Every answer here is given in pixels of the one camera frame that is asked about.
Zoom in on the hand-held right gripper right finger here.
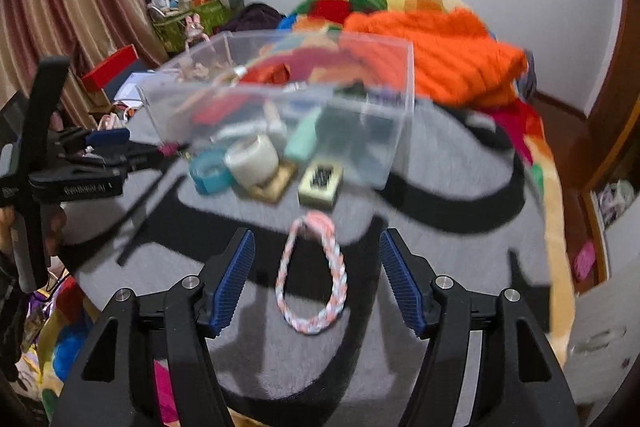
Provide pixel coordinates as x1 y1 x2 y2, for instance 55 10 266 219
378 228 581 427

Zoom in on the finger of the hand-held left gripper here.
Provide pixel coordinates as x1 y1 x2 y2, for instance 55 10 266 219
55 127 132 154
62 144 168 172

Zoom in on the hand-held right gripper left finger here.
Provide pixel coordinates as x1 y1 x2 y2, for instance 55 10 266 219
59 228 257 427

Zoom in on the pink white braided bracelet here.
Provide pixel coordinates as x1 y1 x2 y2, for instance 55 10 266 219
275 211 348 335

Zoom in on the red foil packet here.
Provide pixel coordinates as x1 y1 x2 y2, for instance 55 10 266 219
192 92 253 128

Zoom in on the clear plastic storage box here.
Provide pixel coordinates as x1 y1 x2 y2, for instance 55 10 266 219
137 31 416 188

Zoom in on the mint green tube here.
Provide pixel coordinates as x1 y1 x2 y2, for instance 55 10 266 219
285 107 322 162

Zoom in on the person's left hand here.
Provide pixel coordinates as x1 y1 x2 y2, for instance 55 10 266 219
42 206 67 260

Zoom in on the pink plastic bag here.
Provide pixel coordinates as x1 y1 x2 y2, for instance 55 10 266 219
97 112 127 132

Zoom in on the grey black patterned blanket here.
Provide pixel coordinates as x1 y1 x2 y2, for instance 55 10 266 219
60 97 556 418

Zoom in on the blue white paper booklet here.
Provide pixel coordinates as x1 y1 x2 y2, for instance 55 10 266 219
114 72 152 104

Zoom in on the red cardboard box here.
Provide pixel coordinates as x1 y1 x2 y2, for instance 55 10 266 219
81 44 140 92

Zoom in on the teal tape roll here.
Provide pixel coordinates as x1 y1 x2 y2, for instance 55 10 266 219
189 148 236 195

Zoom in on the black mesh chair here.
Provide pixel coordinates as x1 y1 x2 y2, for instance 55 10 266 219
0 92 31 148

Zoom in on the white tape roll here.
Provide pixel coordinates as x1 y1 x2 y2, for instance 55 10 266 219
224 134 280 188

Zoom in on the green storage box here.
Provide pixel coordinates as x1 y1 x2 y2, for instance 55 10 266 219
151 0 230 54

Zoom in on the beige box with black beads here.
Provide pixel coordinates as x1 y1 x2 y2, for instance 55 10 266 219
298 158 346 208

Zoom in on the pink rabbit toy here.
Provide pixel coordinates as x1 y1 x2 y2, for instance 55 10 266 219
184 13 208 52

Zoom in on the dark purple clothing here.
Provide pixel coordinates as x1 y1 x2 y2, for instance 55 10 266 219
227 3 286 32

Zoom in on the pink clog shoe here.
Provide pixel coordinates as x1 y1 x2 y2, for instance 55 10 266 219
572 241 598 280

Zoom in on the colourful patchwork blanket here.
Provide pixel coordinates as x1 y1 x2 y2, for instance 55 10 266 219
20 0 576 427

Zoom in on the white suitcase with stickers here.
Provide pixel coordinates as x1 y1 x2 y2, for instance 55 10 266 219
565 264 640 408

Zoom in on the white handbag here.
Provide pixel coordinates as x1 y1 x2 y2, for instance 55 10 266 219
597 179 637 228

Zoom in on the orange down jacket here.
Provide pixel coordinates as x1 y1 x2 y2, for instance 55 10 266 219
344 8 528 108

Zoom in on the grey backpack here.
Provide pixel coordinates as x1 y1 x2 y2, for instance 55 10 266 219
520 49 539 98

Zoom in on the wooden wardrobe shelf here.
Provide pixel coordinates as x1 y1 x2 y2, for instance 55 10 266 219
582 0 640 283

